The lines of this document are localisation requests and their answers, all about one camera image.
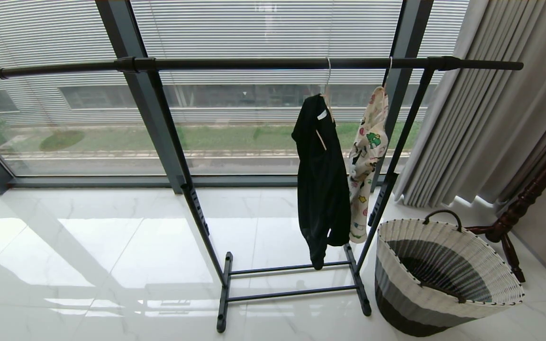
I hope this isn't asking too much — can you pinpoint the dark brown wooden stand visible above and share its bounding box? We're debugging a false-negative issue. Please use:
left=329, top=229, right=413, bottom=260
left=465, top=78, right=546, bottom=283

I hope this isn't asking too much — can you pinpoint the white laundry basket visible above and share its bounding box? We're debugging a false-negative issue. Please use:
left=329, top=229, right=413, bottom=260
left=374, top=209, right=525, bottom=338

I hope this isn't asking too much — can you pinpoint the black clothes rack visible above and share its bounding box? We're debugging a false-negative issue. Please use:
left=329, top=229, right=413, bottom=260
left=0, top=56, right=525, bottom=333

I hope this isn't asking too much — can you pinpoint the black t-shirt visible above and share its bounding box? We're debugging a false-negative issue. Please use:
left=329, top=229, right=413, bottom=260
left=291, top=94, right=352, bottom=270

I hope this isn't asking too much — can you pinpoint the beige curtain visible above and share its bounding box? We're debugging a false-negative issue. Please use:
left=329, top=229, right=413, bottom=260
left=393, top=0, right=546, bottom=209

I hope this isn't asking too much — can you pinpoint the window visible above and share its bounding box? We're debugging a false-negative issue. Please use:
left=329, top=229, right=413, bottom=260
left=0, top=0, right=470, bottom=196

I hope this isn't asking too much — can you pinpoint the cream printed garment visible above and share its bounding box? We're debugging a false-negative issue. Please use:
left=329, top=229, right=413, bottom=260
left=347, top=86, right=390, bottom=244

